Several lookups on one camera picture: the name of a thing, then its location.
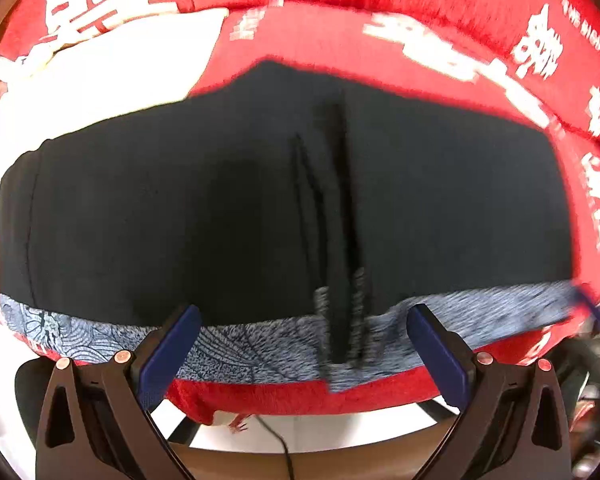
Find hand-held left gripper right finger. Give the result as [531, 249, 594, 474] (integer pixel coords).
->
[407, 303, 573, 480]

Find black pants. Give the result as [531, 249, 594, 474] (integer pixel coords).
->
[0, 60, 577, 367]

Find white printed cloth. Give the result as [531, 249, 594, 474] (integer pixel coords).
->
[0, 7, 228, 171]

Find black cable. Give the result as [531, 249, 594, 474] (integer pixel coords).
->
[255, 414, 295, 480]

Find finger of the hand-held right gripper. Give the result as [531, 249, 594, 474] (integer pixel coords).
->
[572, 282, 600, 328]

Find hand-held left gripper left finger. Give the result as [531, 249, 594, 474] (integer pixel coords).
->
[34, 304, 203, 480]

